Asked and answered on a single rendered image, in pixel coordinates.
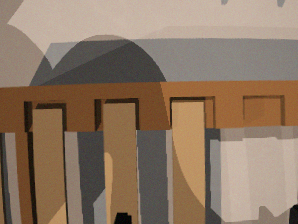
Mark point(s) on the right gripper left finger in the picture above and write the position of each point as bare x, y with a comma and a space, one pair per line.
123, 218

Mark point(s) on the wooden bed frame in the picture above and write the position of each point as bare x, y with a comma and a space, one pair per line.
266, 103

